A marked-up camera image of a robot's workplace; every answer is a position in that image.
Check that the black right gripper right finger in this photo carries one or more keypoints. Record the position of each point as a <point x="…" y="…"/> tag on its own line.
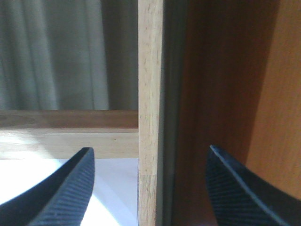
<point x="241" y="198"/>

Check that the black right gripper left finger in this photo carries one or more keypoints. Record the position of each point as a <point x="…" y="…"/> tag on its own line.
<point x="59" y="200"/>

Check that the white paper sheet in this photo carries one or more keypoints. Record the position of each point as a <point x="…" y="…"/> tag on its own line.
<point x="114" y="199"/>

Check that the wooden shelf unit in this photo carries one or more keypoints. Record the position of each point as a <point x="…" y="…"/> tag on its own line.
<point x="210" y="72"/>

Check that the grey curtain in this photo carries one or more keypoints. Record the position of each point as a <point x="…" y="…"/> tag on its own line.
<point x="68" y="55"/>

